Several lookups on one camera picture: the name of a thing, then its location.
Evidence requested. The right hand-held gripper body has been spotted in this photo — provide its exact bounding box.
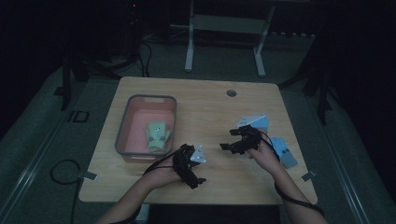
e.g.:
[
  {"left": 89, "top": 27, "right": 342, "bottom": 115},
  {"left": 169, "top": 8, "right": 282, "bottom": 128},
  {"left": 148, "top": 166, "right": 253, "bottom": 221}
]
[{"left": 229, "top": 114, "right": 269, "bottom": 156}]

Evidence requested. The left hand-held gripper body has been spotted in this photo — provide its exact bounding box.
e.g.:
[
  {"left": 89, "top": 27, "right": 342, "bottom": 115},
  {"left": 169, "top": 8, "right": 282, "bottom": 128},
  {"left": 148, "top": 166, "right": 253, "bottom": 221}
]
[{"left": 172, "top": 145, "right": 207, "bottom": 188}]

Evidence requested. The green plush toy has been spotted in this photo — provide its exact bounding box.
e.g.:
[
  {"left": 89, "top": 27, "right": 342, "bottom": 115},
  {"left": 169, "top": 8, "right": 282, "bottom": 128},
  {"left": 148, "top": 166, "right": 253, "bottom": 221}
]
[{"left": 145, "top": 120, "right": 172, "bottom": 153}]

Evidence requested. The pink bin with grey rim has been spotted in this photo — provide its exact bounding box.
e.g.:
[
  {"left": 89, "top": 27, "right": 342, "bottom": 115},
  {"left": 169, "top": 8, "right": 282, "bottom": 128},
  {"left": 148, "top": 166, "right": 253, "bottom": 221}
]
[{"left": 114, "top": 93, "right": 178, "bottom": 163}]

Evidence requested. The person's right hand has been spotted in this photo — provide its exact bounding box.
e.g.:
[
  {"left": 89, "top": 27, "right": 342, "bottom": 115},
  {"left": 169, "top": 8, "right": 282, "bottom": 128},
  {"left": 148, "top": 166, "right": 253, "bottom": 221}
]
[{"left": 247, "top": 141, "right": 282, "bottom": 175}]

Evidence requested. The person's left hand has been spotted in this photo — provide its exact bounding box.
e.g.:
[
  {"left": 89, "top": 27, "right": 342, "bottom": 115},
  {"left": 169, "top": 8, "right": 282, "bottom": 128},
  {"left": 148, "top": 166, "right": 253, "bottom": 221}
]
[{"left": 145, "top": 162, "right": 183, "bottom": 191}]

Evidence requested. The person's dark clothing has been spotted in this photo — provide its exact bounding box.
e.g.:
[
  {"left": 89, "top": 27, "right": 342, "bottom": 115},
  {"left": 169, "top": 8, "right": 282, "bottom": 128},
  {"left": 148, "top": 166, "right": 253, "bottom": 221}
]
[{"left": 147, "top": 203, "right": 282, "bottom": 224}]

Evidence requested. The white table leg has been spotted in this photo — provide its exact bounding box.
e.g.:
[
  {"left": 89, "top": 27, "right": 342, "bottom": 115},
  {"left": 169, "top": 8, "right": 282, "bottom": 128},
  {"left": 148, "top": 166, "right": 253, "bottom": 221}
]
[{"left": 135, "top": 203, "right": 151, "bottom": 224}]

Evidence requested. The grey table edge clip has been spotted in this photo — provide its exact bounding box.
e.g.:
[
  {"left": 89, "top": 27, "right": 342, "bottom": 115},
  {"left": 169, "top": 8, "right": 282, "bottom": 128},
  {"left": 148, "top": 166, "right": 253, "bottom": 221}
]
[
  {"left": 77, "top": 170, "right": 98, "bottom": 181},
  {"left": 301, "top": 170, "right": 318, "bottom": 182}
]

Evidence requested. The black tripod stand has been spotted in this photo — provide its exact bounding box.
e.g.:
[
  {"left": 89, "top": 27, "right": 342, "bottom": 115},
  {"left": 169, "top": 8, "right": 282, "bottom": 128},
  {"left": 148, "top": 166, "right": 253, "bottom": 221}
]
[{"left": 277, "top": 31, "right": 334, "bottom": 126}]

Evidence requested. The left hand-held gripper cable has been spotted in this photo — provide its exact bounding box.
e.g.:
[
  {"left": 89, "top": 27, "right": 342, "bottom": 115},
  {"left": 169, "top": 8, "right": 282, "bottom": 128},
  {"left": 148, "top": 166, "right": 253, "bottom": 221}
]
[{"left": 142, "top": 154, "right": 176, "bottom": 177}]

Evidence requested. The hand-held gripper cable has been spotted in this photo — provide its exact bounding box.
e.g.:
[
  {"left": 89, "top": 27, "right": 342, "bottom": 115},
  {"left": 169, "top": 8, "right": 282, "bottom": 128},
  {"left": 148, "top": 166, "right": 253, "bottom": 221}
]
[
  {"left": 258, "top": 130, "right": 325, "bottom": 218},
  {"left": 142, "top": 154, "right": 176, "bottom": 177}
]

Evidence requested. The right hand-held gripper cable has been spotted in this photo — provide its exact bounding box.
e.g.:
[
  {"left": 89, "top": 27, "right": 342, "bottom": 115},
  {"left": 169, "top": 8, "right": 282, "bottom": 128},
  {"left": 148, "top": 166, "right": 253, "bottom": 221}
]
[{"left": 258, "top": 130, "right": 325, "bottom": 218}]

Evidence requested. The white metal desk frame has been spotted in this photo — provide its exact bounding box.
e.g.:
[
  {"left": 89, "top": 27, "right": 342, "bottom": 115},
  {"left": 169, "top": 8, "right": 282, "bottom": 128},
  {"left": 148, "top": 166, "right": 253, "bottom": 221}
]
[{"left": 169, "top": 0, "right": 276, "bottom": 78}]

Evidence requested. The black looped floor cable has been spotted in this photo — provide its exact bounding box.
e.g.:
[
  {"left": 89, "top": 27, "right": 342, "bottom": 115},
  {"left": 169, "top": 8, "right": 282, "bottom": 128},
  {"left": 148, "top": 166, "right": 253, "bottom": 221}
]
[{"left": 49, "top": 159, "right": 83, "bottom": 224}]

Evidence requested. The black stand with cables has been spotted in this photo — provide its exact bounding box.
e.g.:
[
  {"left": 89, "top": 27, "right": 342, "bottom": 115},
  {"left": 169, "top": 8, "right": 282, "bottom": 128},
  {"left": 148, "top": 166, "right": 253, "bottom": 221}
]
[{"left": 59, "top": 0, "right": 153, "bottom": 112}]

